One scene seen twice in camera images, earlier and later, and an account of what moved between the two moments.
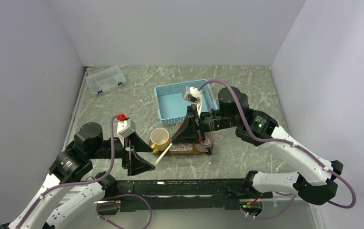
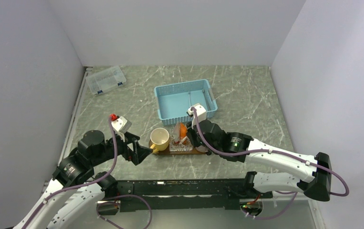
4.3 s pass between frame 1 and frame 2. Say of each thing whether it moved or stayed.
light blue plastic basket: stayed
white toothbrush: moved
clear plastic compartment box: stayed
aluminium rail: stayed
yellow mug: stayed
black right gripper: moved
